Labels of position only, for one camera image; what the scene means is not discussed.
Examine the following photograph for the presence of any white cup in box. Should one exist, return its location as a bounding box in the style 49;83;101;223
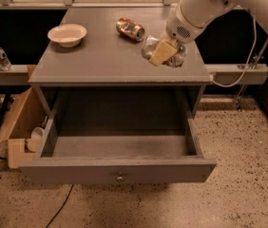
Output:
27;127;44;152

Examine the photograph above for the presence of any white paper bowl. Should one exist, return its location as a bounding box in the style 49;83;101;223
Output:
48;24;87;48

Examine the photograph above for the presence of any open grey top drawer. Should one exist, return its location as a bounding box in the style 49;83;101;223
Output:
20;89;216;184

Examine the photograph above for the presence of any clear plastic water bottle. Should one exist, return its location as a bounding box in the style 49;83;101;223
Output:
0;47;11;71

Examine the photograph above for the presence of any grey wooden cabinet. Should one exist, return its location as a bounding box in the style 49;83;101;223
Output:
28;6;214;119

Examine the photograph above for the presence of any black table leg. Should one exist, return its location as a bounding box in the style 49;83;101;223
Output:
0;92;10;128

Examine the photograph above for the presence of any white cable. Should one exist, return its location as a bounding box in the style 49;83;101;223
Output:
212;9;258;88

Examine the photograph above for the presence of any crushed orange soda can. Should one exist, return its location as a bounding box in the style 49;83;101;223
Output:
116;17;145;42

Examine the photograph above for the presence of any round metal drawer knob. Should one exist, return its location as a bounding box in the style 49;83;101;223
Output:
116;173;124;182

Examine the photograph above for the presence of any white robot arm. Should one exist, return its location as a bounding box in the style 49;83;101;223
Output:
149;0;268;66

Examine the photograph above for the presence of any black floor cable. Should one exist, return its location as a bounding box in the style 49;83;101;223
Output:
45;183;75;228

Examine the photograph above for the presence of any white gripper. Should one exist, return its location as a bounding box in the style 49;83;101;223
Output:
149;5;206;66

